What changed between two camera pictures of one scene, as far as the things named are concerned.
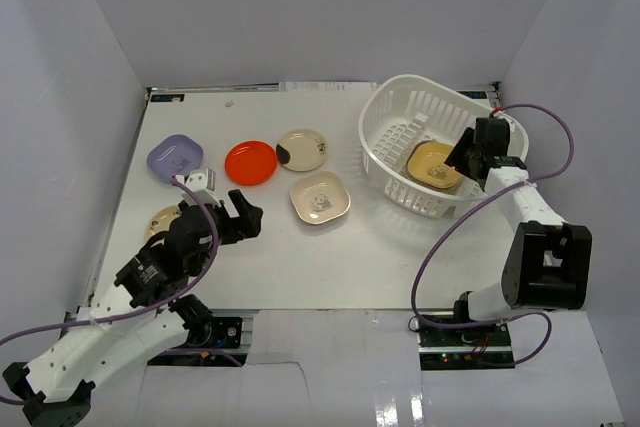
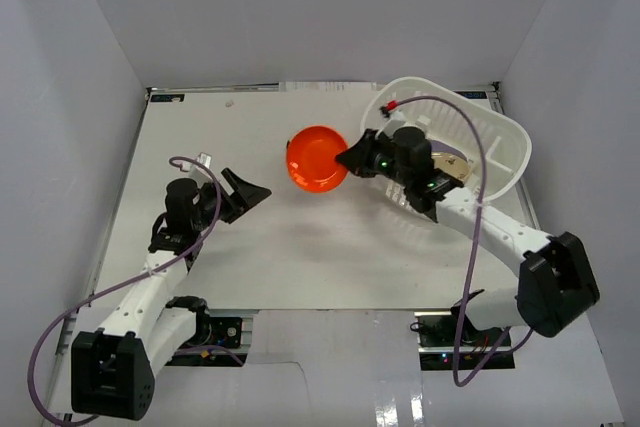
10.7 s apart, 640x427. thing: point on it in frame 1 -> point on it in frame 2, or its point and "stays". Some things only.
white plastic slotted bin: (402, 110) stays
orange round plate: (251, 163) -> (312, 159)
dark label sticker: (167, 97) stays
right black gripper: (456, 158) -> (358, 159)
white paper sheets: (327, 86) stays
